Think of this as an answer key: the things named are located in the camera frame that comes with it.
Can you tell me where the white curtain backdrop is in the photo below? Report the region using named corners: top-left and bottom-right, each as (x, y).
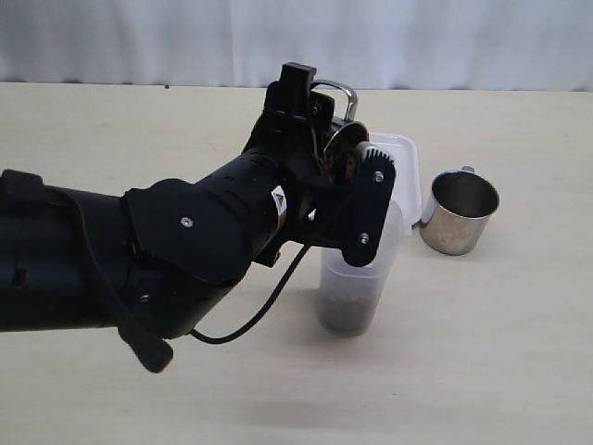
top-left (1, 1), bottom-right (592, 91)

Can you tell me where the white plastic tray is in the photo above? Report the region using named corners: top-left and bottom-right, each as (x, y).
top-left (370, 133), bottom-right (423, 226)

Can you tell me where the steel mug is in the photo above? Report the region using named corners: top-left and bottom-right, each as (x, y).
top-left (419, 166), bottom-right (500, 256)
top-left (311, 80), bottom-right (369, 184)

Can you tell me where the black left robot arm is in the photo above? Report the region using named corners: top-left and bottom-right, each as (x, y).
top-left (1, 62), bottom-right (397, 373)

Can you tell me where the clear plastic pitcher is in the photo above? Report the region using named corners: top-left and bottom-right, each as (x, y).
top-left (315, 201), bottom-right (410, 337)

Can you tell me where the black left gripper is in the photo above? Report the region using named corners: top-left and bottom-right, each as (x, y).
top-left (240, 62), bottom-right (397, 267)

